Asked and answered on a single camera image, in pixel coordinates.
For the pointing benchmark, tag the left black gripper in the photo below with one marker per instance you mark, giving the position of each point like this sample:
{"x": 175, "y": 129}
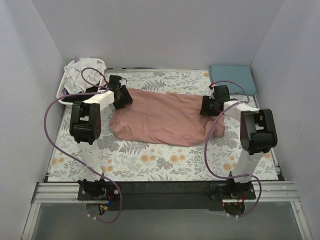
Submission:
{"x": 124, "y": 96}

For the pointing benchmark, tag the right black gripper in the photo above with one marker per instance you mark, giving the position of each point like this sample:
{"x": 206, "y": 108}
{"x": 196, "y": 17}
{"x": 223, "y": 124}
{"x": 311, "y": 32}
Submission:
{"x": 206, "y": 106}

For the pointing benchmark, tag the pink printed t shirt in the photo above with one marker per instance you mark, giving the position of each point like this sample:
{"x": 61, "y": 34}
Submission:
{"x": 158, "y": 118}

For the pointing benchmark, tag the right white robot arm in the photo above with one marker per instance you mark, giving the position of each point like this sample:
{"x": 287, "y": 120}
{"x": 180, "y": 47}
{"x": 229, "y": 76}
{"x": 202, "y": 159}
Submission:
{"x": 258, "y": 133}

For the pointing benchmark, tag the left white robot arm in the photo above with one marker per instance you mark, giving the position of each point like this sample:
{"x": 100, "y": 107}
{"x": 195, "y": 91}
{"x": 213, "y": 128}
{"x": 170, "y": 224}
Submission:
{"x": 86, "y": 123}

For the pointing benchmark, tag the black garment in basket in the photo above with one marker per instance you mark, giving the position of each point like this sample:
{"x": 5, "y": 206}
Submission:
{"x": 80, "y": 98}

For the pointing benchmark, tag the folded teal t shirt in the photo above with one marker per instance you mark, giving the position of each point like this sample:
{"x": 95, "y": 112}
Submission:
{"x": 228, "y": 75}

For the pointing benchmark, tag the white crumpled garment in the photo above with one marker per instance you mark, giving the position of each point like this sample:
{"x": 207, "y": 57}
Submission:
{"x": 83, "y": 74}

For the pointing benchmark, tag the floral table mat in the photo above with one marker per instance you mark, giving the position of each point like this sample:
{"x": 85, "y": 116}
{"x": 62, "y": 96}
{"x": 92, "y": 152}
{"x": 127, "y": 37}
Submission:
{"x": 138, "y": 161}

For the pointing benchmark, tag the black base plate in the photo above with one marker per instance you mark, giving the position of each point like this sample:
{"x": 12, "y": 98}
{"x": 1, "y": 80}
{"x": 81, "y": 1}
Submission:
{"x": 163, "y": 195}

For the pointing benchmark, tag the aluminium frame rail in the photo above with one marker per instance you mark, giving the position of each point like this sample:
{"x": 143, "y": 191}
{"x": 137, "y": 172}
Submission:
{"x": 272, "y": 191}

